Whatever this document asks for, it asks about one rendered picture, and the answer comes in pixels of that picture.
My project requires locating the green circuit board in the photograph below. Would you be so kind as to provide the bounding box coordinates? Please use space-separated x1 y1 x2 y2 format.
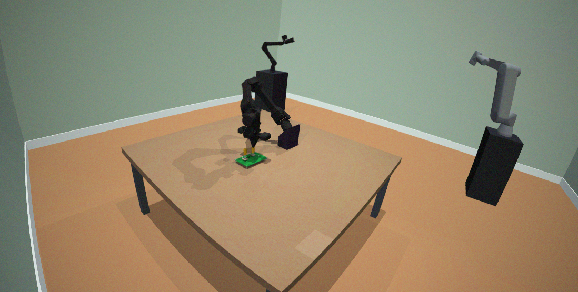
235 147 267 167

